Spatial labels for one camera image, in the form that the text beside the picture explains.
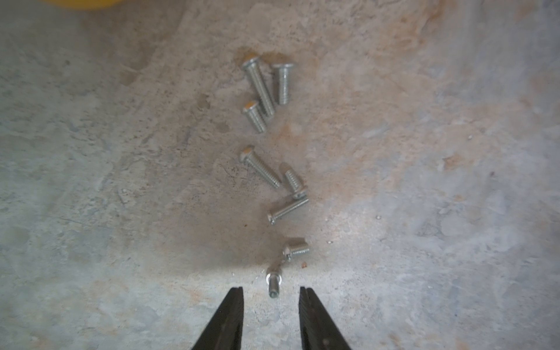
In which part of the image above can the silver screw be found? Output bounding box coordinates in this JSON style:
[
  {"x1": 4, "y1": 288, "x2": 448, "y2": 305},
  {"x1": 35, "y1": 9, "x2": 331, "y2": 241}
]
[
  {"x1": 272, "y1": 63, "x2": 295, "y2": 105},
  {"x1": 267, "y1": 196, "x2": 309, "y2": 225},
  {"x1": 284, "y1": 168, "x2": 308, "y2": 200},
  {"x1": 242, "y1": 101, "x2": 267, "y2": 134},
  {"x1": 266, "y1": 271, "x2": 282, "y2": 298},
  {"x1": 283, "y1": 241, "x2": 310, "y2": 262},
  {"x1": 241, "y1": 54, "x2": 276, "y2": 118},
  {"x1": 239, "y1": 145, "x2": 281, "y2": 189}
]

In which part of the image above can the yellow plastic storage box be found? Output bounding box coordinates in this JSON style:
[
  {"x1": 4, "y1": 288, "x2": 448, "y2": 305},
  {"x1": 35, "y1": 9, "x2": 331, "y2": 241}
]
[{"x1": 44, "y1": 0, "x2": 123, "y2": 10}]

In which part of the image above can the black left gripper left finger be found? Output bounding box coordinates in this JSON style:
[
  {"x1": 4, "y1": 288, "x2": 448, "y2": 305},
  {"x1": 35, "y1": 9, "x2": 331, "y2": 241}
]
[{"x1": 192, "y1": 287, "x2": 244, "y2": 350}]

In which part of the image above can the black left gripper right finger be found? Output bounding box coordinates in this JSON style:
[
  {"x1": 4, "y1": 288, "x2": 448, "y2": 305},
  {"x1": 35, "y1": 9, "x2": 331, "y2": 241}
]
[{"x1": 298, "y1": 287, "x2": 351, "y2": 350}]

